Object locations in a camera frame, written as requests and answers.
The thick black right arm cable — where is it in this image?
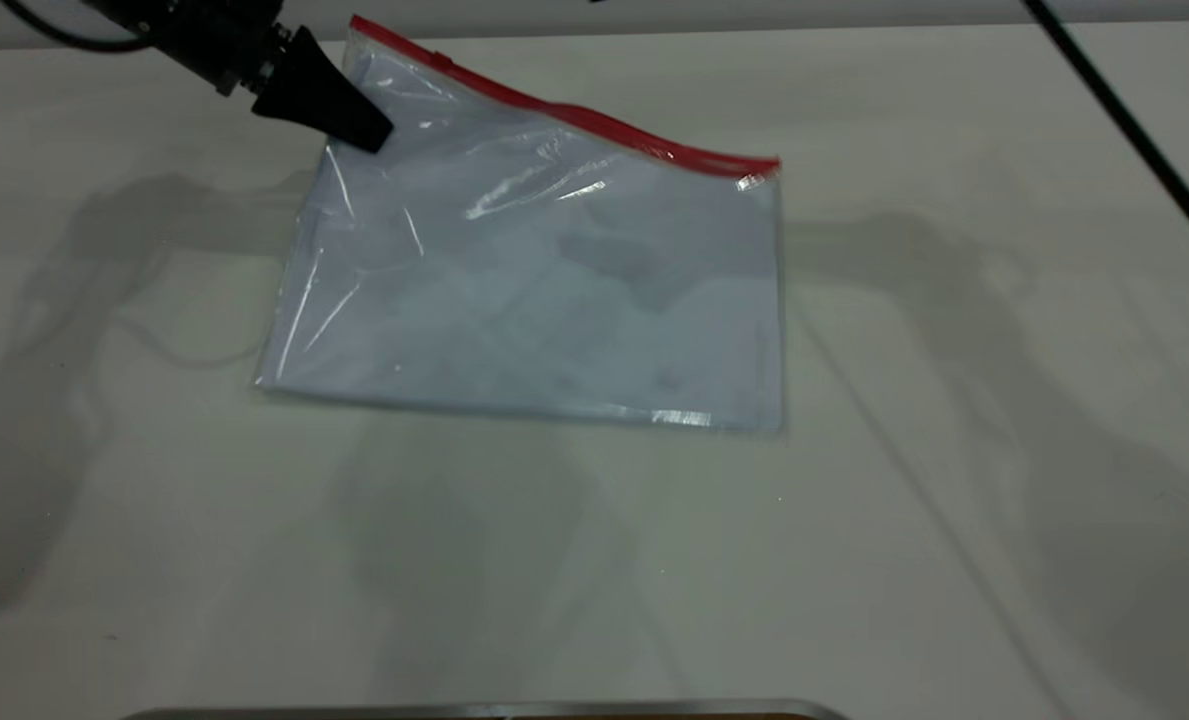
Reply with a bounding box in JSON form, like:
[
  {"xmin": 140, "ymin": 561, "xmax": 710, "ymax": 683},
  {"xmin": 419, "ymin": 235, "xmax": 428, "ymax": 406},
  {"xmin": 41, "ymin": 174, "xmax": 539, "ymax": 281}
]
[{"xmin": 1020, "ymin": 0, "xmax": 1189, "ymax": 274}]

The clear zip bag red zipper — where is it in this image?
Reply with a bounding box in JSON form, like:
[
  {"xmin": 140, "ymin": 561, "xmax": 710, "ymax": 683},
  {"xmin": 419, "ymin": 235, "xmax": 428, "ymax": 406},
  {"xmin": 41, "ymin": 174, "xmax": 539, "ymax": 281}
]
[{"xmin": 254, "ymin": 14, "xmax": 785, "ymax": 437}]

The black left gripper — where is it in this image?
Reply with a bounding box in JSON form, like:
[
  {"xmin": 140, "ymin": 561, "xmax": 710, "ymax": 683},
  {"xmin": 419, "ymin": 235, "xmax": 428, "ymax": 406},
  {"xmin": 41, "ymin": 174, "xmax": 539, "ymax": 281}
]
[{"xmin": 84, "ymin": 0, "xmax": 395, "ymax": 155}]

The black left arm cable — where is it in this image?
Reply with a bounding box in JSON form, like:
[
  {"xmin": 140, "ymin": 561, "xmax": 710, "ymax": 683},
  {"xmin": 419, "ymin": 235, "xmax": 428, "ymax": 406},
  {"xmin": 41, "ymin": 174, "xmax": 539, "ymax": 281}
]
[{"xmin": 0, "ymin": 0, "xmax": 155, "ymax": 54}]

